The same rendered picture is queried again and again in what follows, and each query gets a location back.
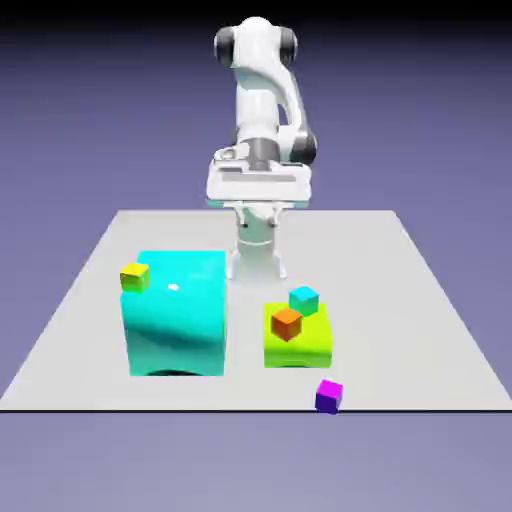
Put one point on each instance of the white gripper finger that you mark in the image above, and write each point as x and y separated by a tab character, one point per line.
242	216
275	216

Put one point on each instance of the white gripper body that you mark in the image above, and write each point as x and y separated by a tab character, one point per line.
260	190

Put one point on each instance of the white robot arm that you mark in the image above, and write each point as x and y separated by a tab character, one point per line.
256	80

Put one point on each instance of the small cyan cube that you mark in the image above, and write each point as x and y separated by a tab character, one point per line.
304	300

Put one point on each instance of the small orange cube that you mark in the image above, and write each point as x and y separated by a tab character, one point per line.
286	323

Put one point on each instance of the small yellow cube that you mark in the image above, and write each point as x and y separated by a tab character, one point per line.
135	277

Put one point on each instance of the small purple cube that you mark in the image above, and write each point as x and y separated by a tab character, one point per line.
328	396

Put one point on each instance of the large cyan box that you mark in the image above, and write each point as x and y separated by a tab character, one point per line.
176	320

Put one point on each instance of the large lime green box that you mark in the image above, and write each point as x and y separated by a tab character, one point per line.
308	344

